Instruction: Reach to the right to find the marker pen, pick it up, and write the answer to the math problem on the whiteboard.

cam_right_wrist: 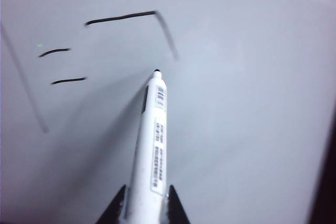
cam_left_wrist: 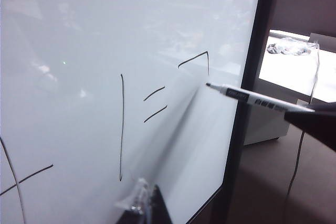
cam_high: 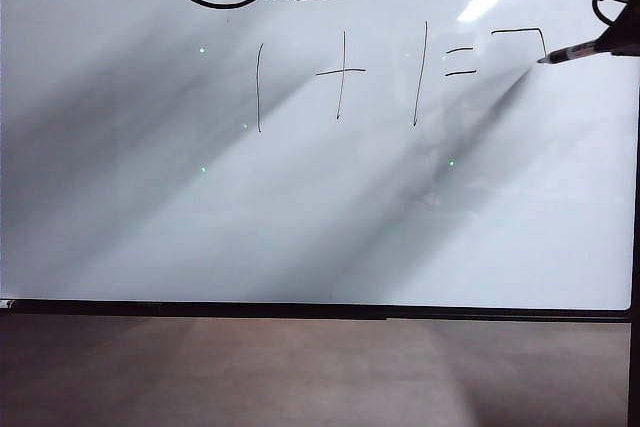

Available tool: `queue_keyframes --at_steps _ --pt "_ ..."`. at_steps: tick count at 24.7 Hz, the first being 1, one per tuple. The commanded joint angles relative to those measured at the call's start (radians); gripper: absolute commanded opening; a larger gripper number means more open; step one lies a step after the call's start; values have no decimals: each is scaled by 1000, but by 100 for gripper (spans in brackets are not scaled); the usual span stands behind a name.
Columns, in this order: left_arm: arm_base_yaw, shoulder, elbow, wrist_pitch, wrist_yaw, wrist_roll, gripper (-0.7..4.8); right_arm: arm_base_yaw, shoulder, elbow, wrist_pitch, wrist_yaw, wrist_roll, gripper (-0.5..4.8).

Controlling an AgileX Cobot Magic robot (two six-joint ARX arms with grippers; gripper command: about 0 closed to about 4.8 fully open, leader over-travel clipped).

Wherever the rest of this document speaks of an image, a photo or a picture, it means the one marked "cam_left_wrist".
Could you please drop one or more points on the white cabinet box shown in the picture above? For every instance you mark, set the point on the white cabinet box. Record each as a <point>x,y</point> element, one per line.
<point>265,124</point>

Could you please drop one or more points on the white marker pen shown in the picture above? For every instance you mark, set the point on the white marker pen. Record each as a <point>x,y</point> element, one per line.
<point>252,98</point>

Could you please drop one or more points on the white table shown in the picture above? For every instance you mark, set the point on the white table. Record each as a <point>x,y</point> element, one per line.
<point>286,69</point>

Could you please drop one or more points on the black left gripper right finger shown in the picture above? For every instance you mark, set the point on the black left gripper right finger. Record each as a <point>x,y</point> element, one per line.
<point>158,208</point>

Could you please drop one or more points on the grey flat panel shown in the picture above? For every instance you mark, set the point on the grey flat panel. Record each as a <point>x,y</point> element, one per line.
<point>324,41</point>

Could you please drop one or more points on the crumpled clear plastic bag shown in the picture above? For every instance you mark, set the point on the crumpled clear plastic bag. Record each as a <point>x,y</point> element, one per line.
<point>288,47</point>

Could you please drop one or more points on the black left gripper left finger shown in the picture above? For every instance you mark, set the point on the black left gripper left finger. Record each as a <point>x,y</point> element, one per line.
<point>132,214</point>

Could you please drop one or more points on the white whiteboard with black frame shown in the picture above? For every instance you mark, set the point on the white whiteboard with black frame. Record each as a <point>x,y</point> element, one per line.
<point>92,64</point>

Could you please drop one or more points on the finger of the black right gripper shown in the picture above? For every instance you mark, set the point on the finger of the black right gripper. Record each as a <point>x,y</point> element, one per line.
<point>325,106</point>
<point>317,127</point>

